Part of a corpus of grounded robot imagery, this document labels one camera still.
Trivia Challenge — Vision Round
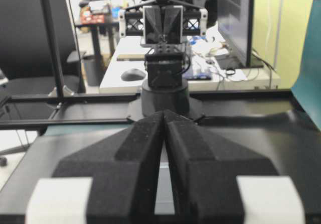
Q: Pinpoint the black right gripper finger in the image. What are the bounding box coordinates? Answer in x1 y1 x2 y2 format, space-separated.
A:
25 111 165 223
164 110 305 223

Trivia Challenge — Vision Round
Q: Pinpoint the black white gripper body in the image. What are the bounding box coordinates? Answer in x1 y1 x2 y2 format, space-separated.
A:
118 5 208 45

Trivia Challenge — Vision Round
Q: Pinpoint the opposite right gripper black finger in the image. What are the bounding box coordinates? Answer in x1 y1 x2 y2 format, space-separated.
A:
145 8 163 43
164 8 181 43

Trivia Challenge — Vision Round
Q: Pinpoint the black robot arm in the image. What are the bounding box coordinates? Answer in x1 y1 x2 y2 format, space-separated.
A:
25 0 305 223

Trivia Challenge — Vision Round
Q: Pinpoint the black desk with clutter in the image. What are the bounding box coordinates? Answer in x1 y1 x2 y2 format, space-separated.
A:
75 0 156 59

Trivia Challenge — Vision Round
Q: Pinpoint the white desk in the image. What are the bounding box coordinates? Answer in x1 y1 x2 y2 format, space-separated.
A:
99 36 280 94

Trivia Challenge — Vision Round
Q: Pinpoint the black computer mouse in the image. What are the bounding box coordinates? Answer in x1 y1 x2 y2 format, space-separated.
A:
121 68 146 81

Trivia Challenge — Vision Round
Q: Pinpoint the black computer monitor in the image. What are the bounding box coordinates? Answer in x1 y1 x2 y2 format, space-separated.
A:
216 0 263 70

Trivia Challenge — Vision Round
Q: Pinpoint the teal backdrop sheet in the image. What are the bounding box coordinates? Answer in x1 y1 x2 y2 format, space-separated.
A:
291 0 320 128

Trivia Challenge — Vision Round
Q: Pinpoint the black office chair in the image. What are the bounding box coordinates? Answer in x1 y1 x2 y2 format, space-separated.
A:
1 0 85 95

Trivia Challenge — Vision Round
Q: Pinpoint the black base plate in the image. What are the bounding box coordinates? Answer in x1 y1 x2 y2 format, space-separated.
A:
1 90 320 223

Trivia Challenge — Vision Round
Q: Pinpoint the black metal frame pole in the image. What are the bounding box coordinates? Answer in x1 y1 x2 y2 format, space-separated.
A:
40 0 65 98

